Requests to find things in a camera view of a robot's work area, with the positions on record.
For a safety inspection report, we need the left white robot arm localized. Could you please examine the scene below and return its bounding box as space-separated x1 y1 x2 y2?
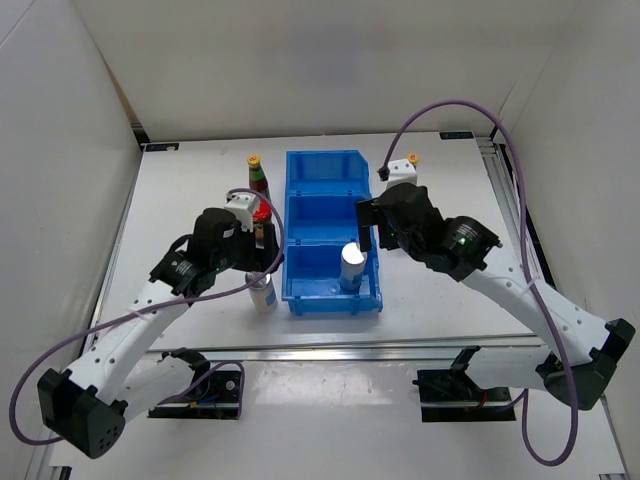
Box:
37 208 283 459

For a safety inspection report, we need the blue far storage bin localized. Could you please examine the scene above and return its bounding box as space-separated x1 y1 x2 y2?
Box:
285 150 371 198

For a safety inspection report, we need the blue near storage bin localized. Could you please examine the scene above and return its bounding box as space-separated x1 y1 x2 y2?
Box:
282 244 383 316

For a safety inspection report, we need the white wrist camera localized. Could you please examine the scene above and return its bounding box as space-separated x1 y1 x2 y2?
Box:
385 158 418 190
224 193 261 232

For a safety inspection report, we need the aluminium front rail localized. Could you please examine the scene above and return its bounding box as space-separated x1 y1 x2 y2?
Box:
143 335 542 362

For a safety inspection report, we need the left yellow-capped sauce bottle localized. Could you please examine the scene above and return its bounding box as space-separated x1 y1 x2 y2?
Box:
247 155 271 200

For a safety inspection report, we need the yellow-capped sauce bottle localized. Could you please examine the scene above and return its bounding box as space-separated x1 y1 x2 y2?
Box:
407 152 420 167
247 155 271 200

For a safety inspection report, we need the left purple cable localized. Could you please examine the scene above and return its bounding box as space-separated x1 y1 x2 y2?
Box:
8 187 287 446

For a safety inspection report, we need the blue middle storage bin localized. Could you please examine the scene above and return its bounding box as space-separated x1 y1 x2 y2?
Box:
285 191 370 245

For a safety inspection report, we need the aluminium left rail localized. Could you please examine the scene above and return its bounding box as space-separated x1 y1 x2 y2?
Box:
24 442 70 480

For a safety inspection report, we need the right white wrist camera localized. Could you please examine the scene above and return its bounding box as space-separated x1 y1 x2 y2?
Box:
385 158 418 190

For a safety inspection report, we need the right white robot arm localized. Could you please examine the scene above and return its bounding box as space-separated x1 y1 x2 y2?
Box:
356 183 635 411

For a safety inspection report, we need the right yellow-capped sauce bottle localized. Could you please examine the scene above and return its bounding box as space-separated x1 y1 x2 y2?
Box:
407 152 420 167

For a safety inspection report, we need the blue storage bin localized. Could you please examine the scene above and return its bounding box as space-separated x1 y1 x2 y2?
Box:
285 150 371 198
285 191 370 245
282 244 383 316

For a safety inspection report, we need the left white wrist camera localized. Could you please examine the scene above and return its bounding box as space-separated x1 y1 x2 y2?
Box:
224 193 261 232

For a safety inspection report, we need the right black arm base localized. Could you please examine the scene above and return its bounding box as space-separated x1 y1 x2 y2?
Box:
412 346 516 423

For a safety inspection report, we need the aluminium rail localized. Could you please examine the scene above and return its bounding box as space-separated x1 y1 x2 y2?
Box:
476 137 556 288
24 442 70 480
143 335 542 362

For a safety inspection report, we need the silver-lid bead jar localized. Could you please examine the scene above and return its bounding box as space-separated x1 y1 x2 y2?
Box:
245 272 278 314
339 242 367 293

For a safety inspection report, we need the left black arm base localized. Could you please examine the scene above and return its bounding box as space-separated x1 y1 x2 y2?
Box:
147 348 246 420

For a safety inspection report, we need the left red-lid chili jar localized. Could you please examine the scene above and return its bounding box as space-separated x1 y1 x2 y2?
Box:
252 201 278 250

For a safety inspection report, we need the aluminium right rail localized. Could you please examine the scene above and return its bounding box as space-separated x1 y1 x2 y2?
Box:
476 137 556 288

